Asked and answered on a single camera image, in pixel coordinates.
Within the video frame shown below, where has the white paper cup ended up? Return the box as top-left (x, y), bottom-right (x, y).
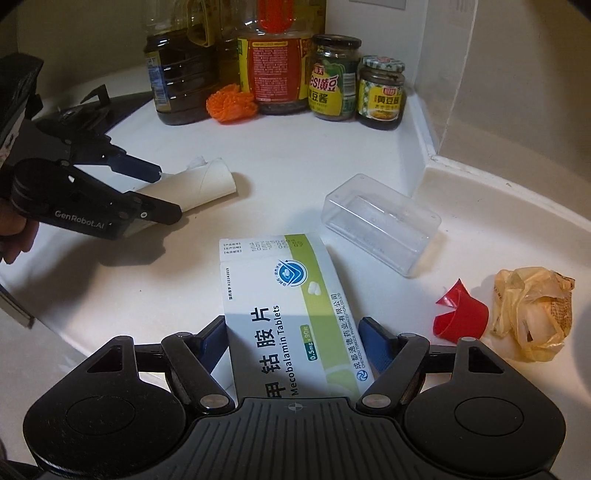
top-left (137, 158), bottom-right (238, 212)

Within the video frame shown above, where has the red plastic scrap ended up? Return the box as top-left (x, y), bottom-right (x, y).
top-left (433, 279), bottom-right (489, 343)

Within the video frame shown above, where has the white green medicine box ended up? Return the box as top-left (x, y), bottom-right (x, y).
top-left (219, 233), bottom-right (374, 401)

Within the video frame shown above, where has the clear plastic box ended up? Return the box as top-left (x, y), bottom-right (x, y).
top-left (321, 174), bottom-right (442, 278)

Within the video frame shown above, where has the orange mesh scrubber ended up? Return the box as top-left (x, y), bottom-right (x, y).
top-left (205, 84), bottom-right (259, 123)

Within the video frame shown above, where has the yellow plastic bag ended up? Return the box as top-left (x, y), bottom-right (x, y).
top-left (490, 267), bottom-right (575, 362)

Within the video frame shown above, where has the person left hand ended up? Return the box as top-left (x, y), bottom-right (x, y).
top-left (0, 200), bottom-right (39, 264)

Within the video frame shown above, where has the black gas stove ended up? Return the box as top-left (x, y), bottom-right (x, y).
top-left (34, 84), bottom-right (152, 137)

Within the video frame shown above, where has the dark oil bottle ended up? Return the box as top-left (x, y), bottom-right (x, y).
top-left (143, 0), bottom-right (219, 126)

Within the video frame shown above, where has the tall soybean paste jar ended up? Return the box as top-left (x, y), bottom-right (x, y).
top-left (308, 34), bottom-right (362, 121)

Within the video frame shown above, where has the small checkered lid jar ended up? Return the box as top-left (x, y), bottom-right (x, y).
top-left (356, 55), bottom-right (407, 131)

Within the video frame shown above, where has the soy sauce bottle red handle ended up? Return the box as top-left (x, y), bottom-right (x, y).
top-left (238, 1), bottom-right (314, 115)

